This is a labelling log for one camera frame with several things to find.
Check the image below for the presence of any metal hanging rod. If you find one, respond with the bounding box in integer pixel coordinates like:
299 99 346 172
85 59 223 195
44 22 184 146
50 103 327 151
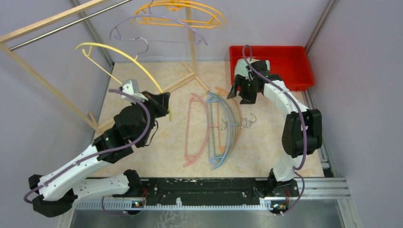
0 0 131 51

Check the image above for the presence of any purple wire hanger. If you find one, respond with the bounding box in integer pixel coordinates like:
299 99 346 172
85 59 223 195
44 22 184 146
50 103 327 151
109 9 209 47

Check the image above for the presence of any green wire hanger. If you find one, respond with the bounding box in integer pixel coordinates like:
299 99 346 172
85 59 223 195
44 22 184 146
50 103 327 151
207 97 240 162

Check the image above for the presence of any light green folded garment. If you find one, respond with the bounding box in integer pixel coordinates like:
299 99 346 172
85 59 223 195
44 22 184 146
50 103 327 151
234 58 270 78

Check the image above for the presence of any pink wire hanger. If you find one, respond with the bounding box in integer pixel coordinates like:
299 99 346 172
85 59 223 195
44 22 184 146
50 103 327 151
183 93 216 168

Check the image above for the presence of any red plastic bin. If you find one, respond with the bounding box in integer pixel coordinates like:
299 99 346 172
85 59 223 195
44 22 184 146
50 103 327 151
229 46 316 92

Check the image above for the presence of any blue wire hanger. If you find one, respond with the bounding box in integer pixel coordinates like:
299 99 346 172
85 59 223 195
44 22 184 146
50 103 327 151
206 92 249 171

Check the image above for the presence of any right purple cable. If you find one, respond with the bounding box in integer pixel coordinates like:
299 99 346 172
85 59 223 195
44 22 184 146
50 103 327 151
241 44 308 216

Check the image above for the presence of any wooden clothes rack frame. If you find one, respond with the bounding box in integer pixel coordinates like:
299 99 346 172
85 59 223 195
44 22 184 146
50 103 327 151
0 0 208 133

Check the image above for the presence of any white cable duct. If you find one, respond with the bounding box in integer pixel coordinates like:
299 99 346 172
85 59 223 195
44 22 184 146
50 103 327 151
76 199 273 211

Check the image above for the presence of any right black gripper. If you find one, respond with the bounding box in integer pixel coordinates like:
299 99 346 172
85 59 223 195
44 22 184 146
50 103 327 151
227 74 259 105

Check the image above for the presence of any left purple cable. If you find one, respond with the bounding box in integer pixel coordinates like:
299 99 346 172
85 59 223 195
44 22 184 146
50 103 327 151
24 88 152 218

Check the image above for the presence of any purple cable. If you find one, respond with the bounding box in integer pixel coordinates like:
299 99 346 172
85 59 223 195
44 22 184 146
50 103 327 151
24 88 152 218
241 44 308 216

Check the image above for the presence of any orange wire hanger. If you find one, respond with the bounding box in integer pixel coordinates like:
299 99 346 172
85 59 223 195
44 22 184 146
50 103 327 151
215 86 257 154

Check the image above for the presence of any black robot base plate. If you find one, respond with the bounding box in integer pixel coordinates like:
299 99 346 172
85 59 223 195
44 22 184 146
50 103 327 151
119 178 299 206

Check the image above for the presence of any yellow wire hanger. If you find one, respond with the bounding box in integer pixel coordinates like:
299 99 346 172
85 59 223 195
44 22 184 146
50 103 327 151
75 37 174 123

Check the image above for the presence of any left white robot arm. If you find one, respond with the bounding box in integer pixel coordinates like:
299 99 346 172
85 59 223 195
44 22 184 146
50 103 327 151
24 80 171 218

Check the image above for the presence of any aluminium frame rail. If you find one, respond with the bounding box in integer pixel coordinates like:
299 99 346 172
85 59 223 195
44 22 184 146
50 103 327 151
255 177 351 200

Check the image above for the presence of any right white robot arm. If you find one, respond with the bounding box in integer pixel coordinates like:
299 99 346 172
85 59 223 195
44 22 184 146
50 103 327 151
227 58 323 196

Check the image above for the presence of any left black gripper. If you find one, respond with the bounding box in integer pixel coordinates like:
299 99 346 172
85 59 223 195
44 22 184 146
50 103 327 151
130 90 169 144

